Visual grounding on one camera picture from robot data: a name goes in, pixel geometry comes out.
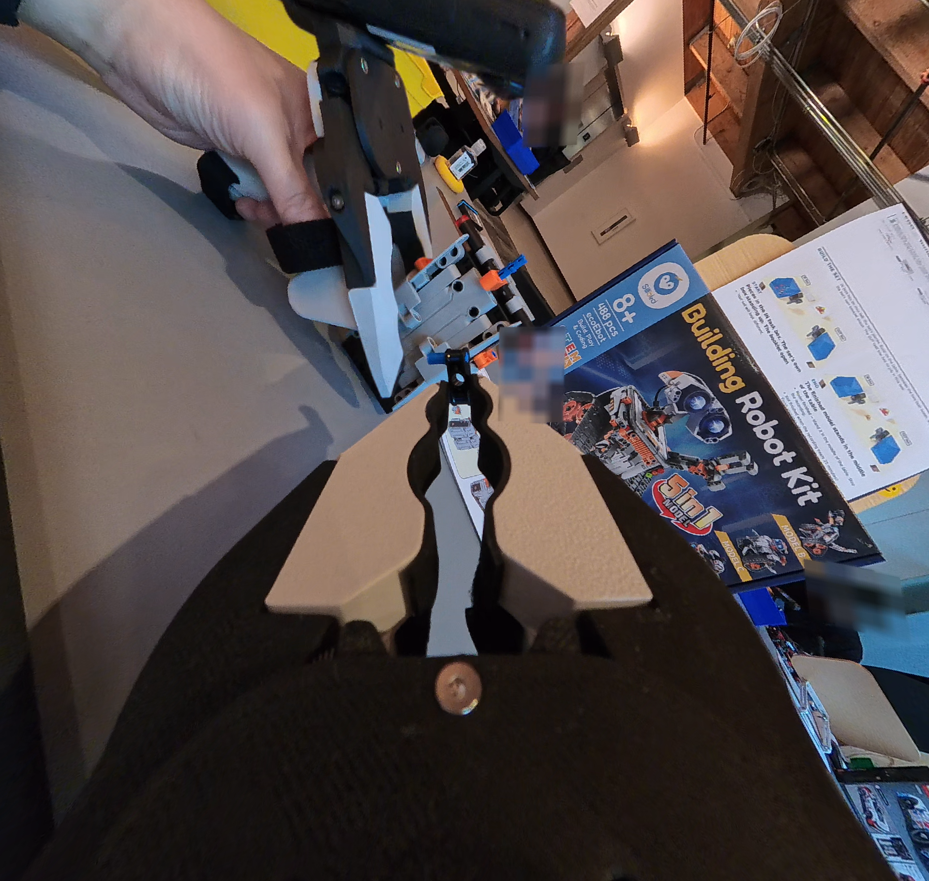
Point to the person's left hand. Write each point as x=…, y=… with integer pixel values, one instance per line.
x=218, y=89

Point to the blue storage bin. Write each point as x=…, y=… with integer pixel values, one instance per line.
x=515, y=140

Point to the toy car box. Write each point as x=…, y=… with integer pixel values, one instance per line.
x=885, y=823

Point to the open instruction manual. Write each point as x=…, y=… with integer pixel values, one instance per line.
x=464, y=452

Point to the light wooden board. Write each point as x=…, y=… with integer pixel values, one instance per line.
x=747, y=256

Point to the grey desk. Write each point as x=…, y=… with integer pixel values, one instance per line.
x=145, y=314

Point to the person's left forearm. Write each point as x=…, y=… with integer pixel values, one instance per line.
x=72, y=2

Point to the grey building block robot model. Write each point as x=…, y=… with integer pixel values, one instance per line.
x=457, y=293

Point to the small black blue connector piece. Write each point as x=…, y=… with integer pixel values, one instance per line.
x=457, y=376

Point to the blue robot kit box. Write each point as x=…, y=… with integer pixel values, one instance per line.
x=689, y=423

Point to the white wall plate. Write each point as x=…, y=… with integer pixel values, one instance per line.
x=613, y=226

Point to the yellow plastic bin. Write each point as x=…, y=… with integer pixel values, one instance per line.
x=239, y=2

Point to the yellow tape roll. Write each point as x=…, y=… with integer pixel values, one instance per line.
x=448, y=173

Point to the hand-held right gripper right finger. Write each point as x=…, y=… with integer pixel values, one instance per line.
x=566, y=532

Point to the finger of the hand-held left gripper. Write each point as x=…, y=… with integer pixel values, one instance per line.
x=410, y=220
x=381, y=329

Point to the white printed task sheet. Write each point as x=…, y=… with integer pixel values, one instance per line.
x=834, y=344

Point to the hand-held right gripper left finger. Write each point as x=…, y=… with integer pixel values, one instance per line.
x=355, y=532

